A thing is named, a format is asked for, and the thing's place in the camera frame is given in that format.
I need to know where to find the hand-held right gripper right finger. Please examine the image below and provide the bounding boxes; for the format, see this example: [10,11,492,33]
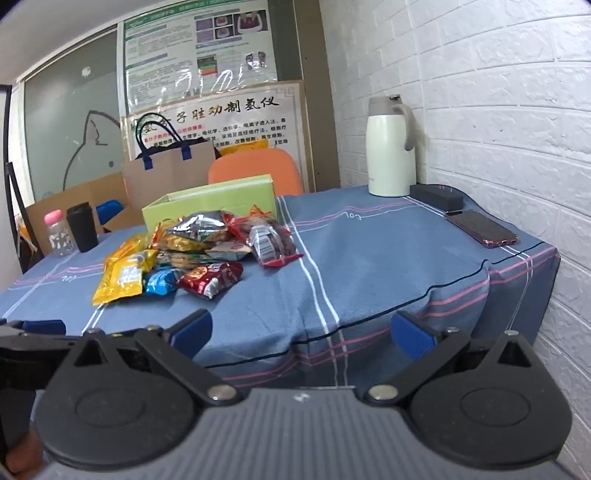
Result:
[365,310,543,408]

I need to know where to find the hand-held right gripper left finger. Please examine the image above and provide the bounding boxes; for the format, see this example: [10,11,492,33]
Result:
[62,308,243,407]

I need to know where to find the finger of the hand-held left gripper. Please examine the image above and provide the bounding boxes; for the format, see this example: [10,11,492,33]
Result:
[0,318,84,356]

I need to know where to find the pile of assorted snack packets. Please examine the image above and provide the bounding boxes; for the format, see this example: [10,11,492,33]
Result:
[91,205,305,306]

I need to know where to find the green cardboard box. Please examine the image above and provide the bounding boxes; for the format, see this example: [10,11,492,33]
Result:
[141,174,278,236]

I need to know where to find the person's left hand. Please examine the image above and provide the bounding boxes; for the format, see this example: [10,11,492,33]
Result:
[6,433,43,477]

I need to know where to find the clear bottle pink cap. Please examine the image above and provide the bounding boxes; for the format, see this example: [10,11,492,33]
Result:
[44,209,75,257]

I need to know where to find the blue striped tablecloth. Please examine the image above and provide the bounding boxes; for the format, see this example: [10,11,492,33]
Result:
[0,185,561,393]

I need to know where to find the black travel cup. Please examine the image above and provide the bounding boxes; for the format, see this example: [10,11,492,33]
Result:
[67,202,100,254]

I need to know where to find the smartphone in pink case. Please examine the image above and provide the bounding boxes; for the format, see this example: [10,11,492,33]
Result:
[444,210,519,249]

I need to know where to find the black stand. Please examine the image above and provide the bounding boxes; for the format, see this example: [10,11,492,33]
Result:
[0,85,40,273]

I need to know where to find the blue plastic object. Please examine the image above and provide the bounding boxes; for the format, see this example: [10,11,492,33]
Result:
[95,198,125,224]

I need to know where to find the black rectangular case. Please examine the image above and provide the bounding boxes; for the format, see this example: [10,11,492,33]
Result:
[410,183,464,212]

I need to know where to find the brown cardboard carton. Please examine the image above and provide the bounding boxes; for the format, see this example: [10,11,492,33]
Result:
[25,172,148,259]

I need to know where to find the orange chair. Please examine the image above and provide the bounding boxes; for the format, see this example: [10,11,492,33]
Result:
[208,148,304,197]

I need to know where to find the white thermos jug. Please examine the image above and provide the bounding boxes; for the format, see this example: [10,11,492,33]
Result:
[367,95,416,197]

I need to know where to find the yellow bag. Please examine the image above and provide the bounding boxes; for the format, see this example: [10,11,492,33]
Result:
[217,141,271,158]

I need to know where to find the frosted glass panel cat drawing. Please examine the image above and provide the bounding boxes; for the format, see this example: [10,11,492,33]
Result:
[23,28,125,192]

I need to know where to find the brown paper bag blue handles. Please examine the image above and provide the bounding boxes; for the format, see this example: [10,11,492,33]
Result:
[122,112,222,210]

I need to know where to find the framed text wall poster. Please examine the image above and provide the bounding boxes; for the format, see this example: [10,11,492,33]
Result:
[121,79,309,195]

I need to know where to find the glossy wall poster with charts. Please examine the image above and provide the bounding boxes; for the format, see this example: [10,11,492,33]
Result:
[122,0,278,116]

